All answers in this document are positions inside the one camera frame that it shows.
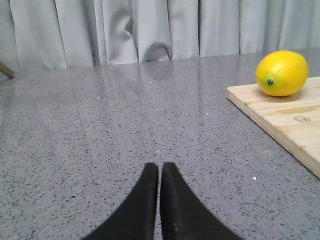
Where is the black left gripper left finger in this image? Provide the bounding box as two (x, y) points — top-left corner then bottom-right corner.
(84, 163), (159, 240)

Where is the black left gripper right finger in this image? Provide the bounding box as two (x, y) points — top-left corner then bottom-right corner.
(160, 162), (241, 240)

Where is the wooden cutting board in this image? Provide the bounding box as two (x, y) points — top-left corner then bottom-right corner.
(226, 77), (320, 177)

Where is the yellow lemon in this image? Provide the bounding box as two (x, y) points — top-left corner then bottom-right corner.
(255, 50), (309, 97)

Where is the wooden stick at edge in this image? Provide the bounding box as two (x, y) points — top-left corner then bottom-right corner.
(0, 62), (14, 79)

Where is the grey curtain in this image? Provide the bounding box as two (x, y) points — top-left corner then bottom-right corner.
(0, 0), (320, 72)

